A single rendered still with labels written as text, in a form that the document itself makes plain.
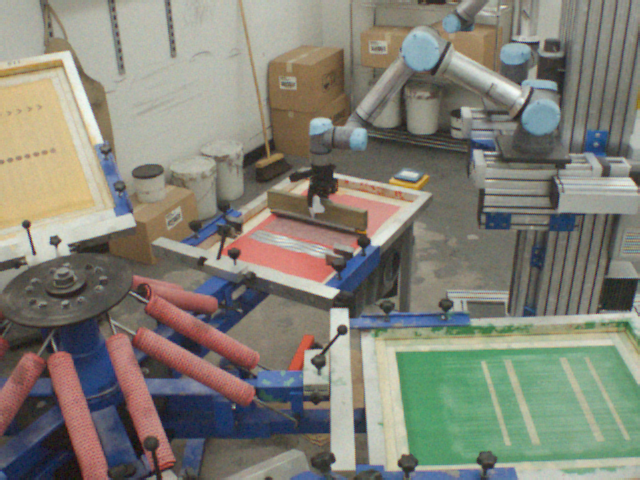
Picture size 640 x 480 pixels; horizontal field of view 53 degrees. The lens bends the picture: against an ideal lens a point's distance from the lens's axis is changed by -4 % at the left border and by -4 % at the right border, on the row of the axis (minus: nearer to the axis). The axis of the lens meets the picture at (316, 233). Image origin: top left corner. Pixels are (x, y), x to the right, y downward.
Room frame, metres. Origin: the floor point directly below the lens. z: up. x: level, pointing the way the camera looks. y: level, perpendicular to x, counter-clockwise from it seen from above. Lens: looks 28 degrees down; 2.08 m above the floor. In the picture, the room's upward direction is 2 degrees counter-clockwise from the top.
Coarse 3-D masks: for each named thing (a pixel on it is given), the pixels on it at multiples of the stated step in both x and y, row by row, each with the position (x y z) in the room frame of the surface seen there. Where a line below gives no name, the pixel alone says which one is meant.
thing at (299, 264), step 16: (368, 208) 2.27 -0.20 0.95; (384, 208) 2.27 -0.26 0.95; (368, 224) 2.14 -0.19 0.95; (304, 240) 2.04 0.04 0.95; (320, 240) 2.04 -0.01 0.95; (336, 240) 2.03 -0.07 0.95; (352, 240) 2.03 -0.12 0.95; (288, 256) 1.93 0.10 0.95; (304, 256) 1.93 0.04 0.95; (288, 272) 1.83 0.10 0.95; (304, 272) 1.83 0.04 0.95; (320, 272) 1.82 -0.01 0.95
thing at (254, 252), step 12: (276, 216) 2.23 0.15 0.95; (264, 228) 2.14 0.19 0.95; (276, 228) 2.14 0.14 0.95; (288, 228) 2.13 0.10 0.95; (300, 228) 2.13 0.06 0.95; (312, 228) 2.13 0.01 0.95; (240, 240) 2.06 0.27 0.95; (252, 240) 2.05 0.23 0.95; (300, 240) 2.04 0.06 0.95; (252, 252) 1.97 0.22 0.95; (264, 252) 1.97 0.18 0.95; (276, 252) 1.96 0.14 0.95; (264, 264) 1.89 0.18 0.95
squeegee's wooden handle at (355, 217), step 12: (276, 192) 2.23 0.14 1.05; (288, 192) 2.23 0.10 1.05; (276, 204) 2.23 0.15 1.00; (288, 204) 2.20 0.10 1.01; (300, 204) 2.18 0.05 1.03; (324, 204) 2.12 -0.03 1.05; (336, 204) 2.11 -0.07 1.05; (312, 216) 2.15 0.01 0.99; (324, 216) 2.12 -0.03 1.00; (336, 216) 2.10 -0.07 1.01; (348, 216) 2.07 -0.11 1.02; (360, 216) 2.05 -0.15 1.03; (360, 228) 2.05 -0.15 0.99
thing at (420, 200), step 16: (336, 176) 2.50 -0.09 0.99; (368, 192) 2.41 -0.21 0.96; (384, 192) 2.37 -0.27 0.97; (400, 192) 2.34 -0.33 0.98; (416, 192) 2.32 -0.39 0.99; (256, 208) 2.26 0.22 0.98; (416, 208) 2.18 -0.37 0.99; (400, 224) 2.06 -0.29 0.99; (208, 240) 2.01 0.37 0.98; (384, 240) 1.95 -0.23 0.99
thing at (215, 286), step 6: (216, 276) 1.68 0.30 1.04; (210, 282) 1.65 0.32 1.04; (216, 282) 1.65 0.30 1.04; (222, 282) 1.65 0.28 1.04; (228, 282) 1.65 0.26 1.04; (234, 282) 1.67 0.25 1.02; (240, 282) 1.70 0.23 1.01; (198, 288) 1.62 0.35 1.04; (204, 288) 1.62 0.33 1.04; (210, 288) 1.62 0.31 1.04; (216, 288) 1.62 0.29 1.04; (222, 288) 1.63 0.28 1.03; (234, 288) 1.67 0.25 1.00; (204, 294) 1.58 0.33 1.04; (210, 294) 1.59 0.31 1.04; (216, 294) 1.60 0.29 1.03; (222, 294) 1.62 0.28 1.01; (222, 300) 1.62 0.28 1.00
